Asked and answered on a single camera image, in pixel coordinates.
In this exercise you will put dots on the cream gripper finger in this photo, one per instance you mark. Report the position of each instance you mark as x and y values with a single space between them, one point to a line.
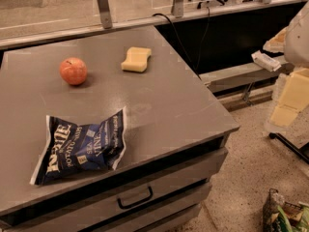
276 43
291 96

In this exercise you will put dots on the yellow sponge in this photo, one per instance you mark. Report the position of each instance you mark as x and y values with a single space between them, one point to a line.
136 59

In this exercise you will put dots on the blue potato chip bag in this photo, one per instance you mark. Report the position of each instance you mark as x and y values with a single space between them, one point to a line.
72 148

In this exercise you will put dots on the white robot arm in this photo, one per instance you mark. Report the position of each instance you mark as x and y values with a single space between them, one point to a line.
296 46

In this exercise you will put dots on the white small box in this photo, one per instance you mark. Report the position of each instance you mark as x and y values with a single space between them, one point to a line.
266 62

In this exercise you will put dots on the black floor stand leg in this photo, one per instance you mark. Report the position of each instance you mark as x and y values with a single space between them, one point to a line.
302 152

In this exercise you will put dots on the grey low shelf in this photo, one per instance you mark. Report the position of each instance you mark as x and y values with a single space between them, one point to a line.
245 85

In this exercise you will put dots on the grey drawer cabinet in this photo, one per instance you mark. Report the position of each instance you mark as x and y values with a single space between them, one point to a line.
176 131

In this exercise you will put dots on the red apple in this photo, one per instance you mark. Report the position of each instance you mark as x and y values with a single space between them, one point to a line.
73 71

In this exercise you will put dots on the metal rail bracket middle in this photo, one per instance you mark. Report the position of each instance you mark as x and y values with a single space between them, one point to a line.
177 8

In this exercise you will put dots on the wire basket with bags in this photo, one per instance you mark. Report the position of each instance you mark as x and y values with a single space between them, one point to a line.
282 216

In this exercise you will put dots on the black drawer handle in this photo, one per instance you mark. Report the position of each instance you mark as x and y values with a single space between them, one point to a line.
134 197

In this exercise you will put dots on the metal rail bracket left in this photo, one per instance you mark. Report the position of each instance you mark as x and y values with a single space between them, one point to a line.
104 14

